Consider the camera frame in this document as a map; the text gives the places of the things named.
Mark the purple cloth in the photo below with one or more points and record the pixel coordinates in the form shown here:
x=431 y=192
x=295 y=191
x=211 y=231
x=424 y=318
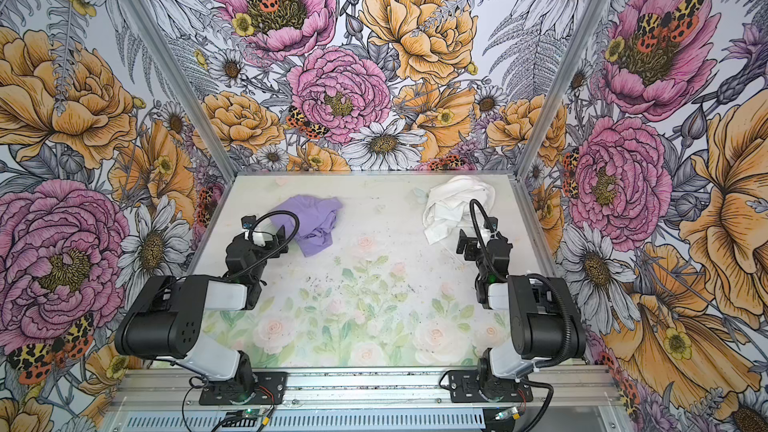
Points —
x=317 y=220

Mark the white cloth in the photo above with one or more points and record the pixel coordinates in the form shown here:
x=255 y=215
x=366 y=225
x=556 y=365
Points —
x=448 y=206

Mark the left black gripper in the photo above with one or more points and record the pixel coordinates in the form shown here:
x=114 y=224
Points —
x=281 y=237

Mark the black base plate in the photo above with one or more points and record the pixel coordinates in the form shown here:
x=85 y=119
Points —
x=264 y=388
x=467 y=386

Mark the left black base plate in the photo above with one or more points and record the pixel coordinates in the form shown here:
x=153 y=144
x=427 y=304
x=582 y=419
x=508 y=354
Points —
x=264 y=388

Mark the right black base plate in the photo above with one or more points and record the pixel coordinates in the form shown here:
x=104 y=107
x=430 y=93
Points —
x=467 y=386

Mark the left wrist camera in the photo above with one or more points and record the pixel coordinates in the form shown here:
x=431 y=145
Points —
x=249 y=224

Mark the white slotted cable duct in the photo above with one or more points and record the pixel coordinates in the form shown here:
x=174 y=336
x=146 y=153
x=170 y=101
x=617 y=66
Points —
x=463 y=419

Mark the right aluminium corner post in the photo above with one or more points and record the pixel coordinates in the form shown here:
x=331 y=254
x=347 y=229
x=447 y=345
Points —
x=567 y=66

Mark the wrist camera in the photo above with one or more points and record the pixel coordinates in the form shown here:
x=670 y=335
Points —
x=489 y=227
x=249 y=224

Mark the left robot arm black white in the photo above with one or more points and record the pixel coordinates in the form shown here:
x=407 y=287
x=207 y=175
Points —
x=165 y=321

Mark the aluminium corner post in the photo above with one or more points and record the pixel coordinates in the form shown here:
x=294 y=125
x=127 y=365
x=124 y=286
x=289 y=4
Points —
x=141 y=16
x=567 y=66

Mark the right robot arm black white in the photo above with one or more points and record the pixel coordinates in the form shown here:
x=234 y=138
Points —
x=541 y=318

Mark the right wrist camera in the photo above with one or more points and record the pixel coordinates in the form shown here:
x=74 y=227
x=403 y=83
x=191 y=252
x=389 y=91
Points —
x=489 y=227

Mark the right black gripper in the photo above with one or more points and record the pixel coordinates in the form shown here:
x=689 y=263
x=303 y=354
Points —
x=472 y=246

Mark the left aluminium corner post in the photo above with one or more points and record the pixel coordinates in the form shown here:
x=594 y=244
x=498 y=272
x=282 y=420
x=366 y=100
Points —
x=141 y=16

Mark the aluminium front rail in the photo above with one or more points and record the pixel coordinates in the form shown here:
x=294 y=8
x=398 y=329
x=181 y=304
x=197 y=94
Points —
x=418 y=387

